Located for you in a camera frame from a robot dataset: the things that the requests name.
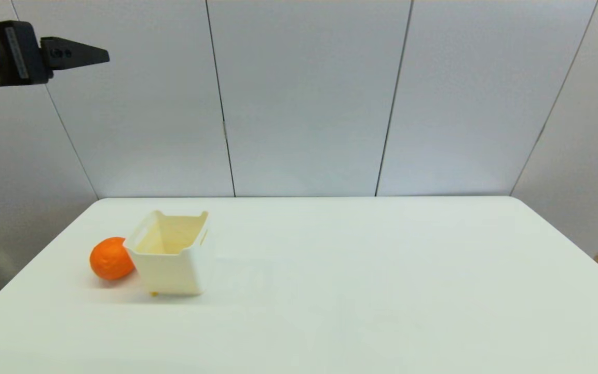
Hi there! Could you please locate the orange fruit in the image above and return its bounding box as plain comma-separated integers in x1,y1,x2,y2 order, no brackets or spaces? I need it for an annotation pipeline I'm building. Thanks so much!
89,237,137,282

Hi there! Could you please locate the white plastic bin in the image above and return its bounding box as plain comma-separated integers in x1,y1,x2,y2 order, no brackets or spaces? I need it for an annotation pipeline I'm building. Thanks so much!
123,209,217,298

